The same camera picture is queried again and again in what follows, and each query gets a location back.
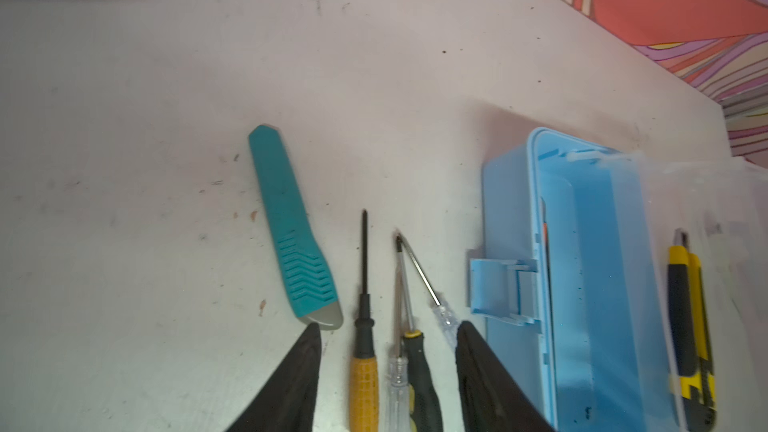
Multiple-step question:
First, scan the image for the light blue plastic toolbox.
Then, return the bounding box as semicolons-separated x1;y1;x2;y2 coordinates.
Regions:
469;128;677;431

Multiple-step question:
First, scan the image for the clear handled screwdriver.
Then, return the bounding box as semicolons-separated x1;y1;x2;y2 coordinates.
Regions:
396;232;460;350

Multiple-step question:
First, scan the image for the yellow handled screwdriver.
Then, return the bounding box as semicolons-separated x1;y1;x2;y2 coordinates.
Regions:
349;210;379;432

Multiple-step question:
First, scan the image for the black yellow screwdriver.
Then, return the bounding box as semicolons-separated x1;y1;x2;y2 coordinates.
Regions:
395;235;444;432

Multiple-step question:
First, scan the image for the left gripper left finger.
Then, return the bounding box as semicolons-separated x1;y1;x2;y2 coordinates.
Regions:
227;323;322;432

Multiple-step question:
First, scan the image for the clear toolbox lid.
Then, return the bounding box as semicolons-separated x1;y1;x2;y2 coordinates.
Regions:
600;153;767;431

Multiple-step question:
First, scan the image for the yellow black utility knife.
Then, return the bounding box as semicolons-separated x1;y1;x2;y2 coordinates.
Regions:
667;228;717;431

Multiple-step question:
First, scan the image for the teal utility knife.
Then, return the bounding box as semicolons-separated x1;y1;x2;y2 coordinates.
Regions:
248;124;344;330

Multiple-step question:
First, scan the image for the orange handled hex key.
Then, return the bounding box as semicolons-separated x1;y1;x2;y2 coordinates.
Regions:
542;221;550;255

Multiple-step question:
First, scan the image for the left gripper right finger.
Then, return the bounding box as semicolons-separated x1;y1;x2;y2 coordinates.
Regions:
455;321;554;432

